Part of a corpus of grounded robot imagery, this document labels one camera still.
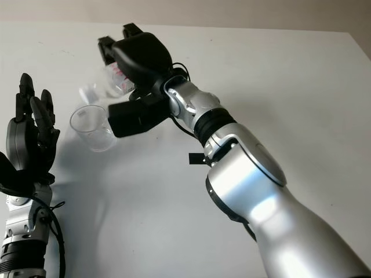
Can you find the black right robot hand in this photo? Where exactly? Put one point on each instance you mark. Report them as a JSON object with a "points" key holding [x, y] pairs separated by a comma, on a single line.
{"points": [[142, 58]]}

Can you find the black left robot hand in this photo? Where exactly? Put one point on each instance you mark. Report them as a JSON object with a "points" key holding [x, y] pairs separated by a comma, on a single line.
{"points": [[23, 139]]}

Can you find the clear water bottle white cap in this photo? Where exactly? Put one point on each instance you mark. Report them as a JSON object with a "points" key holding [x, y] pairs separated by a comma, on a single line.
{"points": [[117, 78]]}

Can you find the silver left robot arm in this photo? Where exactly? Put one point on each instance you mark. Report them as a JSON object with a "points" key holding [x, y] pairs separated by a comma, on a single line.
{"points": [[20, 226]]}

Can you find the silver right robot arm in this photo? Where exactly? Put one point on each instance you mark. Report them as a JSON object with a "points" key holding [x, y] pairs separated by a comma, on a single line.
{"points": [[261, 188]]}

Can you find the clear plastic cup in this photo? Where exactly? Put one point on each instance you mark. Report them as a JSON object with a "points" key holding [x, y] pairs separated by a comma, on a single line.
{"points": [[92, 130]]}

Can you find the black tape mark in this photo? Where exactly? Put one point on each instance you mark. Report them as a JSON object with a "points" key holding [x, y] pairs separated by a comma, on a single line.
{"points": [[197, 159]]}

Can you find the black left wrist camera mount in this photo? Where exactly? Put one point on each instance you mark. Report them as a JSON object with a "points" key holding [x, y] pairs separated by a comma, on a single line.
{"points": [[11, 173]]}

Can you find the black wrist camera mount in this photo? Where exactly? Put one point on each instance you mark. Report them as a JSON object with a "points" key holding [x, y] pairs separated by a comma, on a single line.
{"points": [[136, 118], [11, 173]]}

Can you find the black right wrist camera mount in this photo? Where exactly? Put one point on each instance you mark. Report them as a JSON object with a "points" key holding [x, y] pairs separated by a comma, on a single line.
{"points": [[136, 118]]}

